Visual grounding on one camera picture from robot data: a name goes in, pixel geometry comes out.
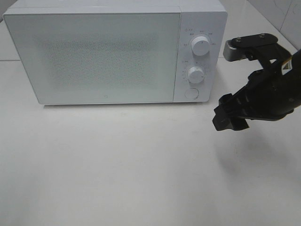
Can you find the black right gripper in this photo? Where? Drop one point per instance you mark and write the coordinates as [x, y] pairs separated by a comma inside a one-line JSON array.
[[268, 96]]

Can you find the round white door button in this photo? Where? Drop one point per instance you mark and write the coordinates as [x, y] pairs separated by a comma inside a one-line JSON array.
[[192, 93]]

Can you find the white microwave knob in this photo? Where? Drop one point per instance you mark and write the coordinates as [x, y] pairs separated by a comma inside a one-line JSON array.
[[196, 75], [200, 45]]

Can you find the white microwave door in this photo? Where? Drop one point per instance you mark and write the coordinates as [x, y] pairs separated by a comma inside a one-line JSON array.
[[95, 59]]

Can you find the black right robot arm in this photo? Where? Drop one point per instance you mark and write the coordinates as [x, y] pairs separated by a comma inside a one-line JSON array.
[[269, 95]]

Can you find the white microwave oven body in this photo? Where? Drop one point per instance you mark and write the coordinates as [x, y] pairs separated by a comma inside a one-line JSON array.
[[197, 17]]

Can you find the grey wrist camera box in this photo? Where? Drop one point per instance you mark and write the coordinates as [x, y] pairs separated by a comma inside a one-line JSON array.
[[251, 47]]

